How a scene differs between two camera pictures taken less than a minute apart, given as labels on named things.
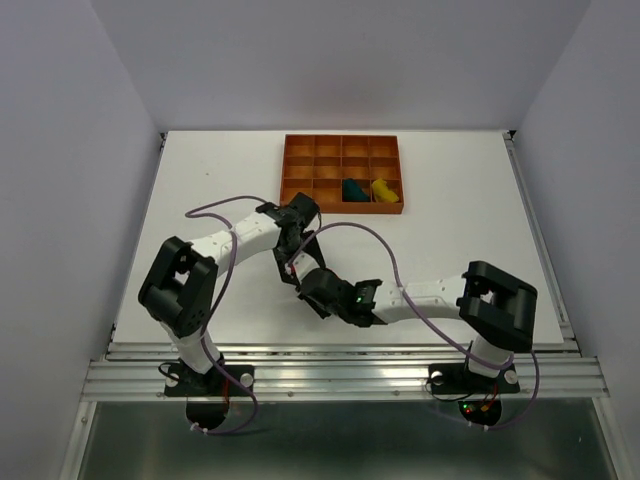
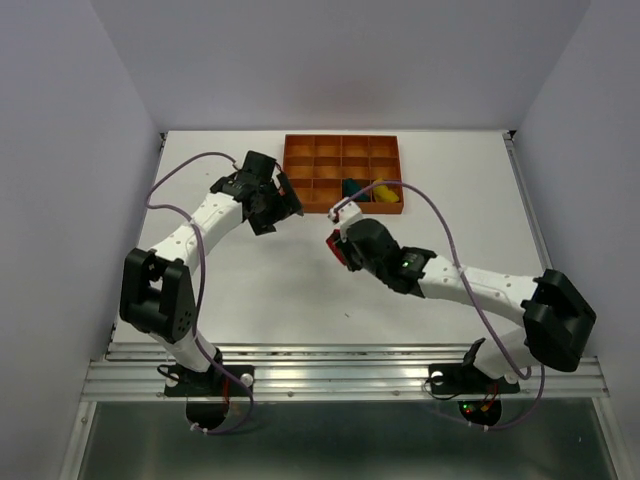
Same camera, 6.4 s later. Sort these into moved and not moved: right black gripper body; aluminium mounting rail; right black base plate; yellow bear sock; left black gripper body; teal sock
Moved: left black gripper body; right black gripper body
Not moved: aluminium mounting rail; right black base plate; yellow bear sock; teal sock
